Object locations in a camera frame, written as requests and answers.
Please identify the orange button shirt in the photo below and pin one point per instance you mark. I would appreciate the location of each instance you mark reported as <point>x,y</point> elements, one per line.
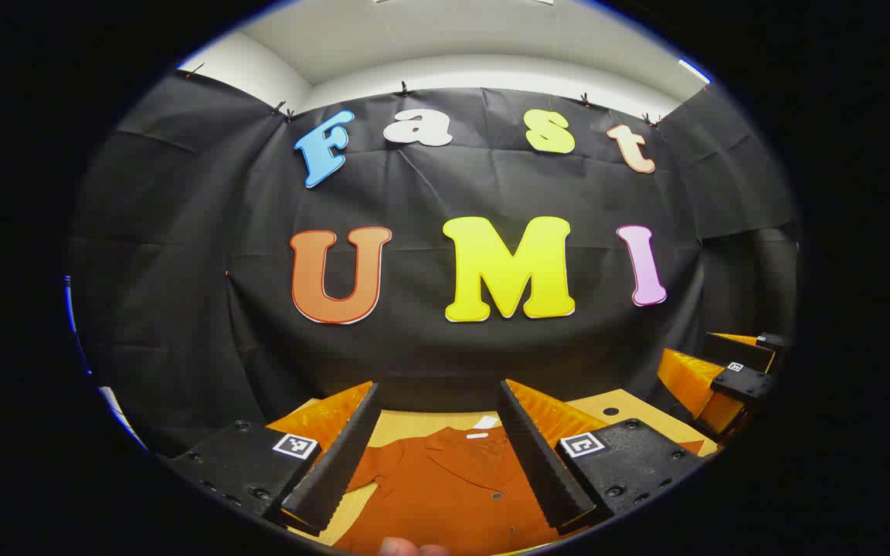
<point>445,494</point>

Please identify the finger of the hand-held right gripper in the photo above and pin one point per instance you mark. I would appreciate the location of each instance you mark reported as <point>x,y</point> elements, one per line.
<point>738,354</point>
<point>688,382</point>

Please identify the black backdrop cloth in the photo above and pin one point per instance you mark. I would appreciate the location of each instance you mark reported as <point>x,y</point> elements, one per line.
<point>414,347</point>

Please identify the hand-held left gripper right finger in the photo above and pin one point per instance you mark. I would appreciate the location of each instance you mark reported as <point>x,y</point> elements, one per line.
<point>538,463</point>

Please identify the ceiling light strip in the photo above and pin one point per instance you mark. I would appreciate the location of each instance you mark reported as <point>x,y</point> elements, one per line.
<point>694,70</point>

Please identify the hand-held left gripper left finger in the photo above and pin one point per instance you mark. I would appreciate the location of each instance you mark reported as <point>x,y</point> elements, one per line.
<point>337,463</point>

